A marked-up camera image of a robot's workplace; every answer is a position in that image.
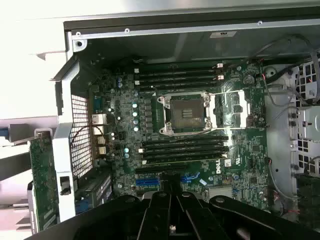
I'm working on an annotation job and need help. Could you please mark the silver socket cover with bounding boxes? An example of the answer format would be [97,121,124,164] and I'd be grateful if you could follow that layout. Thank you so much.
[212,89,251,130]

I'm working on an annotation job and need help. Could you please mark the black expansion slot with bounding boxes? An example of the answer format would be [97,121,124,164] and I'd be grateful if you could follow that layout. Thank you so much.
[134,163,189,175]

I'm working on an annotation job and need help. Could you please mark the silver drive cage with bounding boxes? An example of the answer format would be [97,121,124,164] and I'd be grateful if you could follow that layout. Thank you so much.
[264,62,320,202]

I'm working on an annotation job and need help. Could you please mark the open pc case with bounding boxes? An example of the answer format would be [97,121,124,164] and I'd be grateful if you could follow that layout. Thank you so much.
[48,14,320,240]

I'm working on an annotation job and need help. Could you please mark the thin fan wire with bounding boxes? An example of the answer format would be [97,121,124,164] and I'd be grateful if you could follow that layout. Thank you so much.
[69,124,105,146]

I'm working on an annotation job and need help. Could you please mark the black ram slot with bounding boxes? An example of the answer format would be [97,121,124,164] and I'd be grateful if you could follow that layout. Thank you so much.
[133,62,224,72]
[133,69,224,79]
[141,134,230,147]
[133,75,225,86]
[138,147,230,161]
[139,140,230,154]
[137,82,219,92]

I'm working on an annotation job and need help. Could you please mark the cpu socket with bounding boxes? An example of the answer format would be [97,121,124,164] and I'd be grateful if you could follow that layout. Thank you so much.
[156,91,214,138]

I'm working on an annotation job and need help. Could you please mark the blue expansion slot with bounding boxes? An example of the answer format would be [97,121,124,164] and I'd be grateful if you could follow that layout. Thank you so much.
[135,176,201,188]

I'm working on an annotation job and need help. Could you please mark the grey cable bundle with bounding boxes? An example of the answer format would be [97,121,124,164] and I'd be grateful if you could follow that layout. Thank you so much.
[309,47,320,106]

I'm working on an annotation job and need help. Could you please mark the silver chipset heatsink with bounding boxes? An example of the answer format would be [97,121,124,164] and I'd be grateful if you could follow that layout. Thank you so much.
[207,186,233,201]

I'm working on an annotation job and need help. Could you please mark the coin cell battery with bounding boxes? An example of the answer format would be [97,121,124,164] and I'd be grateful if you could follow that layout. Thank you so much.
[243,74,256,86]

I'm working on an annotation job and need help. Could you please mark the thin socket locking lever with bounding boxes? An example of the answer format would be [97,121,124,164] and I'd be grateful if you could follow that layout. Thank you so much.
[209,89,245,97]
[159,128,227,139]

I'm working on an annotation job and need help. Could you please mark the green dell motherboard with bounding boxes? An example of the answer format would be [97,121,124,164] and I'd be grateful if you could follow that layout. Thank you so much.
[87,59,271,219]

